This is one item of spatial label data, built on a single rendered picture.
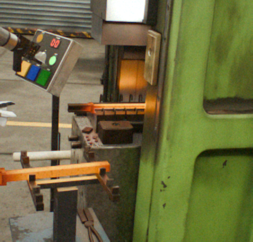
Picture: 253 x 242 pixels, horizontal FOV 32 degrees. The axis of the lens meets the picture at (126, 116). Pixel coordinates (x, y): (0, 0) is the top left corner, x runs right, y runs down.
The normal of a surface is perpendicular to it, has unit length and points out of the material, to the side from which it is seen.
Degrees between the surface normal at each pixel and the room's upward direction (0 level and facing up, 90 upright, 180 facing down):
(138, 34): 90
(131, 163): 90
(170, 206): 90
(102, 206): 90
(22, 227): 0
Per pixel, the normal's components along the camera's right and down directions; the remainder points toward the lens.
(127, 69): 0.26, 0.33
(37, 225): 0.07, -0.94
